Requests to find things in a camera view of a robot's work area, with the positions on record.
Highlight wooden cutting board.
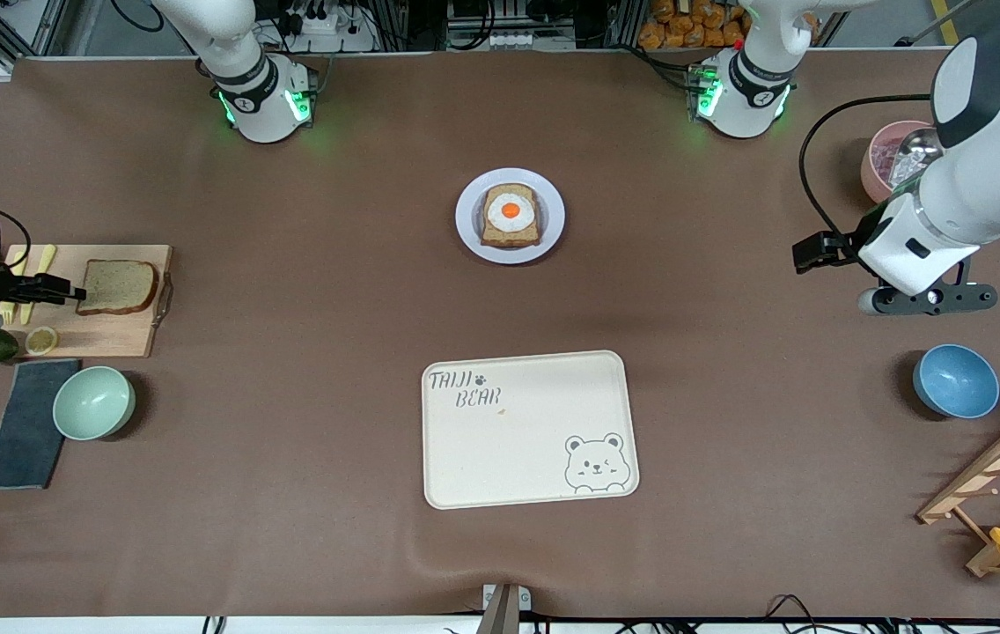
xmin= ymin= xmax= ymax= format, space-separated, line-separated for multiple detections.
xmin=0 ymin=244 xmax=175 ymax=358

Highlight plain brown bread slice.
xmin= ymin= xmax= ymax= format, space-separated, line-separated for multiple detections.
xmin=77 ymin=259 xmax=158 ymax=317

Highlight round pale lavender plate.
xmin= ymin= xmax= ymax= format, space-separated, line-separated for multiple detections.
xmin=455 ymin=167 xmax=567 ymax=265

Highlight wooden drying rack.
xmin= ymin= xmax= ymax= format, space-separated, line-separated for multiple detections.
xmin=916 ymin=405 xmax=1000 ymax=579

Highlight dark grey cloth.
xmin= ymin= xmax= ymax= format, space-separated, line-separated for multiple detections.
xmin=0 ymin=358 xmax=81 ymax=490

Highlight blue bowl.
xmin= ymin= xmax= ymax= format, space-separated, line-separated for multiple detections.
xmin=912 ymin=343 xmax=1000 ymax=420

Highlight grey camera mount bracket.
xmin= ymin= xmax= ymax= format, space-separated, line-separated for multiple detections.
xmin=475 ymin=583 xmax=533 ymax=634

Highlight orange snack bags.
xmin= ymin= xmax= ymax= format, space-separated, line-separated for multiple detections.
xmin=638 ymin=0 xmax=752 ymax=50

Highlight cream tray with bear print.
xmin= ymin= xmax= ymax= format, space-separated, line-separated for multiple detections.
xmin=421 ymin=350 xmax=641 ymax=511

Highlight yellow plastic knife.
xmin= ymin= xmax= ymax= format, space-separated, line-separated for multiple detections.
xmin=20 ymin=245 xmax=58 ymax=325

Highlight pink bowl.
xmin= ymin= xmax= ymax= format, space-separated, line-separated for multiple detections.
xmin=860 ymin=121 xmax=941 ymax=205

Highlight fried egg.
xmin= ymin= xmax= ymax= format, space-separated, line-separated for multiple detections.
xmin=486 ymin=191 xmax=538 ymax=234

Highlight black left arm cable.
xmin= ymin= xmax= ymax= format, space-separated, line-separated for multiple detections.
xmin=799 ymin=94 xmax=937 ymax=243

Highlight brown table mat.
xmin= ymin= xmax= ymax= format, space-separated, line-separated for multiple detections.
xmin=0 ymin=48 xmax=1000 ymax=619

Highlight yellow plastic fork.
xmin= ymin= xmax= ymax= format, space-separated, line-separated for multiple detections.
xmin=0 ymin=251 xmax=29 ymax=326

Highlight mint green bowl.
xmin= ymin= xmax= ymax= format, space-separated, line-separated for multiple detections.
xmin=53 ymin=365 xmax=136 ymax=441

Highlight toasted bread slice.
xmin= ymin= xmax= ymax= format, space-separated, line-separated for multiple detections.
xmin=480 ymin=183 xmax=543 ymax=249

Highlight metal scoop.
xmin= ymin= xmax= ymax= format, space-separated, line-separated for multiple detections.
xmin=890 ymin=128 xmax=943 ymax=188

